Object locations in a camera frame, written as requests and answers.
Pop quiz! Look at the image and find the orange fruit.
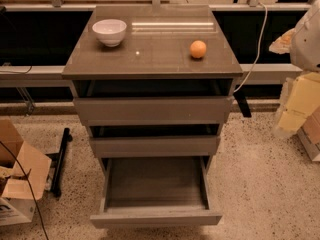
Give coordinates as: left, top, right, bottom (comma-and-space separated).
190, 40, 207, 59

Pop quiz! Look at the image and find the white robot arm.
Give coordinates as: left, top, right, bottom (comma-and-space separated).
269, 0, 320, 138

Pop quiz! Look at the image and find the grey drawer cabinet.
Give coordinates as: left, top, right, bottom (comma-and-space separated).
61, 4, 244, 230

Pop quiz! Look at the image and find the top grey drawer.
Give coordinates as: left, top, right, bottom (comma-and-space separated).
74, 97, 232, 126

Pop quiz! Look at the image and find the middle grey drawer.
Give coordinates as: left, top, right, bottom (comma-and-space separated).
89, 136, 220, 158

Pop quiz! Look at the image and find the bottom grey open drawer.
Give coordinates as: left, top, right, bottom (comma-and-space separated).
90, 157, 222, 228

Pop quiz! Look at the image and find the cardboard box right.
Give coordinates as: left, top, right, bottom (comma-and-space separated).
298, 107, 320, 162

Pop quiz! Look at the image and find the white ceramic bowl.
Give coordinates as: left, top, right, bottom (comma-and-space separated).
92, 19, 127, 47

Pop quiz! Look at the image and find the black metal stand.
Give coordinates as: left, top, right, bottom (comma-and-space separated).
48, 128, 73, 198

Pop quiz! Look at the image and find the open cardboard box left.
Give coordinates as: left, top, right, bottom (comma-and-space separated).
0, 118, 51, 226

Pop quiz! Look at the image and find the white cable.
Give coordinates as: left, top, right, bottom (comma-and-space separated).
233, 2, 269, 94

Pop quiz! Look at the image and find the black table leg bracket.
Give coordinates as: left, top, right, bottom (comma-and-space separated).
233, 90, 252, 118

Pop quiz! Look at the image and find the black cable left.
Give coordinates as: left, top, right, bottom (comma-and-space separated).
0, 140, 50, 240

